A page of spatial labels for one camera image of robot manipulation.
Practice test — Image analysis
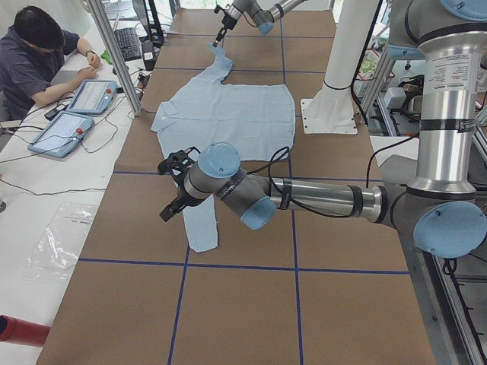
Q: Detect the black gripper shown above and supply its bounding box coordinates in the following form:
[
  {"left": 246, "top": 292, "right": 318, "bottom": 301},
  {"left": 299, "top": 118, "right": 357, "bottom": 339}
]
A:
[
  {"left": 159, "top": 186, "right": 198, "bottom": 221},
  {"left": 212, "top": 14, "right": 237, "bottom": 47}
]

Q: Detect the light blue button shirt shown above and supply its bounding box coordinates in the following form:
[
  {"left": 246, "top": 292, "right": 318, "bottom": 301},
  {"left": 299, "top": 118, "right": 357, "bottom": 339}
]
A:
[{"left": 151, "top": 45, "right": 295, "bottom": 252}]

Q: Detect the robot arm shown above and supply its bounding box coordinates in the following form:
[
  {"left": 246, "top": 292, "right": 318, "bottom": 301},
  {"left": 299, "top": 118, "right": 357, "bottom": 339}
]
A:
[
  {"left": 212, "top": 0, "right": 304, "bottom": 47},
  {"left": 158, "top": 1, "right": 486, "bottom": 259}
]

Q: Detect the black keyboard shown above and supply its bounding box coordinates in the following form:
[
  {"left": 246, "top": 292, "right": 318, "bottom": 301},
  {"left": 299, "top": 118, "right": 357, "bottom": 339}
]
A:
[{"left": 113, "top": 27, "right": 142, "bottom": 61}]

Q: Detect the clear plastic bag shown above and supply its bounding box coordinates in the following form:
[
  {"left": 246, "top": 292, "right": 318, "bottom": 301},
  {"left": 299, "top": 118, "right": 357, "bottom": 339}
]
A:
[{"left": 21, "top": 202, "right": 99, "bottom": 282}]

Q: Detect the lower blue teach pendant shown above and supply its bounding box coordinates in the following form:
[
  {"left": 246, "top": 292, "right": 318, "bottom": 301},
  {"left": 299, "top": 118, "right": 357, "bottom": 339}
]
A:
[{"left": 27, "top": 111, "right": 94, "bottom": 158}]

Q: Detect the blue teach pendant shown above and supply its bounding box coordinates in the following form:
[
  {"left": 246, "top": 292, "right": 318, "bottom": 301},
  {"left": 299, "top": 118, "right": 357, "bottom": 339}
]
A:
[
  {"left": 66, "top": 80, "right": 117, "bottom": 116},
  {"left": 27, "top": 111, "right": 94, "bottom": 158}
]

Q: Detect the upper blue teach pendant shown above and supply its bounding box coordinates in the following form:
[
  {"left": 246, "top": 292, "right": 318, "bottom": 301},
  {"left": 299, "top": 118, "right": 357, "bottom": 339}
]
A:
[{"left": 66, "top": 80, "right": 117, "bottom": 116}]

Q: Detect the brown paper table cover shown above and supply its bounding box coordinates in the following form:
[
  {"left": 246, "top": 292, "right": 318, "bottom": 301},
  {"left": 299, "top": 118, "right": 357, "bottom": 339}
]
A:
[{"left": 38, "top": 10, "right": 434, "bottom": 364}]

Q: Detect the seated person in dark shirt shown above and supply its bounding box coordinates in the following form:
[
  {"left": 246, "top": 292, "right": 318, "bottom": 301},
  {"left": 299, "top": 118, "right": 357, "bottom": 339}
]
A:
[{"left": 1, "top": 6, "right": 100, "bottom": 119}]

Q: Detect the red cylinder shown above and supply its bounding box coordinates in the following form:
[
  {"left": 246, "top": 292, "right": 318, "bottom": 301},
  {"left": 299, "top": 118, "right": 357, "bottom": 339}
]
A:
[{"left": 1, "top": 315, "right": 50, "bottom": 347}]

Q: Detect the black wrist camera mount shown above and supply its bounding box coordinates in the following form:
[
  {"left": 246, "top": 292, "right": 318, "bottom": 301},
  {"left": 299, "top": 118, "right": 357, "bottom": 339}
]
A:
[
  {"left": 214, "top": 5, "right": 230, "bottom": 16},
  {"left": 158, "top": 147, "right": 201, "bottom": 177}
]

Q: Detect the black pendant cable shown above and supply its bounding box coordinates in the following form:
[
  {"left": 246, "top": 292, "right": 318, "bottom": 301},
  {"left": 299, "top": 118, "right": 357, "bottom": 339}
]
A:
[{"left": 0, "top": 113, "right": 119, "bottom": 197}]

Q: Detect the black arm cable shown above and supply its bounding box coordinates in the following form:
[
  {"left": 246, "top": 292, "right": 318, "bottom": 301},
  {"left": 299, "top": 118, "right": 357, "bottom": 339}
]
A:
[{"left": 266, "top": 146, "right": 292, "bottom": 191}]

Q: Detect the aluminium frame post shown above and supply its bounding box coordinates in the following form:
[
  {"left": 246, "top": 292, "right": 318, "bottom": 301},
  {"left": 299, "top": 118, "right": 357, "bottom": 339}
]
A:
[{"left": 87, "top": 0, "right": 142, "bottom": 116}]

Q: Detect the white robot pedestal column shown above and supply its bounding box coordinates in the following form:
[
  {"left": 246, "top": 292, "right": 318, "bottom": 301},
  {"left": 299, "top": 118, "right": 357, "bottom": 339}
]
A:
[{"left": 301, "top": 0, "right": 380, "bottom": 135}]

